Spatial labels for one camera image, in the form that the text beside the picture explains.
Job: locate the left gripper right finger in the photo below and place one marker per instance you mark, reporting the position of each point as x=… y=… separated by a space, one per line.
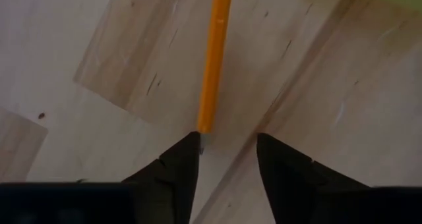
x=290 y=178

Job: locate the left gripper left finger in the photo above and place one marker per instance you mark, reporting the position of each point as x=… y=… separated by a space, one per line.
x=171 y=178

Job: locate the orange wooden pencil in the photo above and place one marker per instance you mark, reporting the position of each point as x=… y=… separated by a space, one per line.
x=214 y=59

